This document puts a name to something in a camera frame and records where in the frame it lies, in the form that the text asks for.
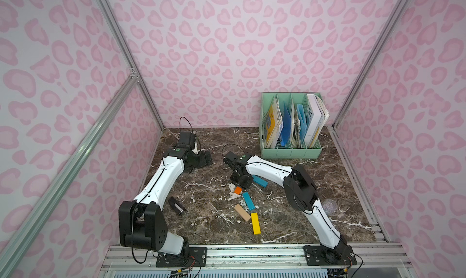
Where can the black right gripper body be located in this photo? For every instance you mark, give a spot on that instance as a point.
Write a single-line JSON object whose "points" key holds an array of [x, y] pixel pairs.
{"points": [[242, 179]]}

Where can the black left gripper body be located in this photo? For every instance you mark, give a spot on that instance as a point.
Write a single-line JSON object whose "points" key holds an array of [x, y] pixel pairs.
{"points": [[198, 158]]}

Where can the orange building block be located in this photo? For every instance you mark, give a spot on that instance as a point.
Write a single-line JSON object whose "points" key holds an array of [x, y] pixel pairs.
{"points": [[238, 190]]}

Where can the teal building block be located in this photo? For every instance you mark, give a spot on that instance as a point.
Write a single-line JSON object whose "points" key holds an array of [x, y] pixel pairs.
{"points": [[249, 203], [260, 182]]}

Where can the natural wood building block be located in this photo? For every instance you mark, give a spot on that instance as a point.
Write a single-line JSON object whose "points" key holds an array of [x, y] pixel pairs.
{"points": [[243, 214]]}

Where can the yellow building block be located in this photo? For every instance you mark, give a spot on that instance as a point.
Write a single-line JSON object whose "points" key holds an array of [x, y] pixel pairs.
{"points": [[255, 224]]}

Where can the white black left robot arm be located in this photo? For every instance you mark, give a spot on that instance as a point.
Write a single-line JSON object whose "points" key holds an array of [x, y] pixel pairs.
{"points": [[141, 221]]}

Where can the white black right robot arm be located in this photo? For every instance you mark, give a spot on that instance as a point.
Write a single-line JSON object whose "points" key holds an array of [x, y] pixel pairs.
{"points": [[301, 194]]}

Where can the small black box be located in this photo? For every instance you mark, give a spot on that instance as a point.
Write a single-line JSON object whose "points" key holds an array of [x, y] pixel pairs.
{"points": [[177, 206]]}

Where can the white printed paper document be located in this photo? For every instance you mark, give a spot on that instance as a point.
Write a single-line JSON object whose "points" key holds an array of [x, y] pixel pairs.
{"points": [[273, 124]]}

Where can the blue plastic folder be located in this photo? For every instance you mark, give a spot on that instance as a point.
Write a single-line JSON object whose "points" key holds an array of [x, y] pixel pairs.
{"points": [[286, 130]]}

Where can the stack of magazines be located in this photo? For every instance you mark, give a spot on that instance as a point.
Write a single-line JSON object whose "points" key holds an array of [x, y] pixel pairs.
{"points": [[295, 127]]}

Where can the light blue translucent folder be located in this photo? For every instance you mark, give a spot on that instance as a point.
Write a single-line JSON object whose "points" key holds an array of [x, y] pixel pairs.
{"points": [[302, 121]]}

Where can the thin booklets right compartment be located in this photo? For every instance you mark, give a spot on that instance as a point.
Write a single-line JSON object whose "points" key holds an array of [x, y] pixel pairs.
{"points": [[323, 119]]}

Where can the mint green file organizer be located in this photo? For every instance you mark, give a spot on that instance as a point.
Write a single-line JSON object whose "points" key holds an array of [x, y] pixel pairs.
{"points": [[286, 152]]}

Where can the white thick book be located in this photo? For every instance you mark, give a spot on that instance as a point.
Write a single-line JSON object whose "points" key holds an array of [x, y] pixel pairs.
{"points": [[309, 114]]}

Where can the clear plastic cup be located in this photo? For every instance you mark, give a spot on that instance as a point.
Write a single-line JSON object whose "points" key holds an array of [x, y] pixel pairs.
{"points": [[329, 206]]}

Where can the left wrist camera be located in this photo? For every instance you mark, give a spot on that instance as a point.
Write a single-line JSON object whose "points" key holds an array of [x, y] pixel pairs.
{"points": [[186, 140]]}

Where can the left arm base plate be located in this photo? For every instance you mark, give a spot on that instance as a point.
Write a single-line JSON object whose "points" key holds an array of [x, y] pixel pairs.
{"points": [[192, 256]]}

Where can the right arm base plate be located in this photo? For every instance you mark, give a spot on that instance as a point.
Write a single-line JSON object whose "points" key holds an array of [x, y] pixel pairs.
{"points": [[322, 256]]}

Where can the aluminium front rail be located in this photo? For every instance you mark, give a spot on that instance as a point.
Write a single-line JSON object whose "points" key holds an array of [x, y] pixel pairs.
{"points": [[368, 260]]}

